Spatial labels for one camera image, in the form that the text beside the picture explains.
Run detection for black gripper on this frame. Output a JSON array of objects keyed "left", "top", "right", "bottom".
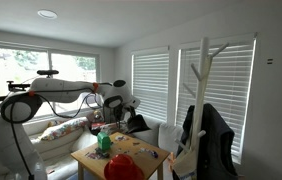
[{"left": 103, "top": 95, "right": 126, "bottom": 123}]

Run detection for red hard hat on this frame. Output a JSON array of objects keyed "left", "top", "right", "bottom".
[{"left": 104, "top": 154, "right": 144, "bottom": 180}]

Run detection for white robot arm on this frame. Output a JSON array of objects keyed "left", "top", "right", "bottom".
[{"left": 0, "top": 78, "right": 140, "bottom": 180}]

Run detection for green plastic box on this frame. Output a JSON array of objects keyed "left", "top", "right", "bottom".
[{"left": 97, "top": 132, "right": 111, "bottom": 150}]

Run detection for black TV remote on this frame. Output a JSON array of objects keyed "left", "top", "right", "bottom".
[{"left": 95, "top": 148, "right": 109, "bottom": 158}]

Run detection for wooden coffee table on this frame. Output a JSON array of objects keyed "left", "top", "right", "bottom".
[{"left": 71, "top": 133, "right": 169, "bottom": 180}]

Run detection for floral cushion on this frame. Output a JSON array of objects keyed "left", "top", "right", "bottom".
[{"left": 39, "top": 117, "right": 88, "bottom": 141}]

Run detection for grey sofa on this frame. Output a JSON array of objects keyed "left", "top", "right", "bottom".
[{"left": 24, "top": 118, "right": 183, "bottom": 180}]

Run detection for cream tote bag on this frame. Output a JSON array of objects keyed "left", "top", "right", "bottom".
[{"left": 173, "top": 150, "right": 198, "bottom": 180}]

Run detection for white coat rack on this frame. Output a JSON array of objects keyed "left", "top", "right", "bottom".
[{"left": 175, "top": 37, "right": 229, "bottom": 158}]

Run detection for dark grey jacket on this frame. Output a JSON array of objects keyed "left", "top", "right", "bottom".
[{"left": 172, "top": 103, "right": 239, "bottom": 180}]

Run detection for round ceiling light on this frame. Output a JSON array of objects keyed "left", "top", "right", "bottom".
[{"left": 37, "top": 9, "right": 58, "bottom": 19}]

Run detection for white window blinds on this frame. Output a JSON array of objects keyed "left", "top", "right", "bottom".
[{"left": 132, "top": 34, "right": 256, "bottom": 164}]

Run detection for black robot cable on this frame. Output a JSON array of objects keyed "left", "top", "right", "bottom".
[{"left": 0, "top": 89, "right": 105, "bottom": 180}]

